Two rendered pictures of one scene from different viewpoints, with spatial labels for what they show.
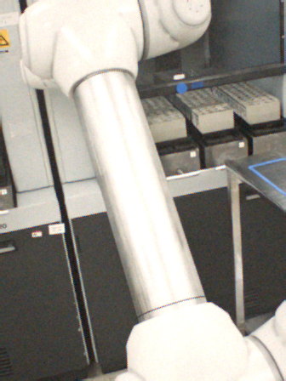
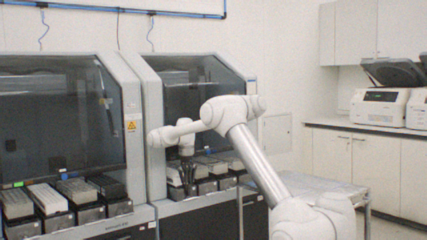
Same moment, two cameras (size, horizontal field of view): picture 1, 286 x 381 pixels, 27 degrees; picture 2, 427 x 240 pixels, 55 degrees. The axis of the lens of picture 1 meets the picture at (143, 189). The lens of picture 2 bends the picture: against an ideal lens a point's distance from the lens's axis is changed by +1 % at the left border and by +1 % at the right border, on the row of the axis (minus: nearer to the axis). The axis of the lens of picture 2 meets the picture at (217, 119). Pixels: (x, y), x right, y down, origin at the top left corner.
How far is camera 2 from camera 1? 1.04 m
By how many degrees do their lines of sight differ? 31
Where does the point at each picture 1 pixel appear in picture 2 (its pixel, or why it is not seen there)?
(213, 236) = (222, 228)
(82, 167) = (161, 193)
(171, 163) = (205, 188)
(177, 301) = (289, 197)
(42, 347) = not seen: outside the picture
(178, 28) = (259, 111)
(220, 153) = (226, 183)
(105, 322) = not seen: outside the picture
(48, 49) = (220, 115)
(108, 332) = not seen: outside the picture
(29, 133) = (139, 173)
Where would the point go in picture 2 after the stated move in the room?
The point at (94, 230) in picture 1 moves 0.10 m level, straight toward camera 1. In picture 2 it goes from (169, 225) to (177, 231)
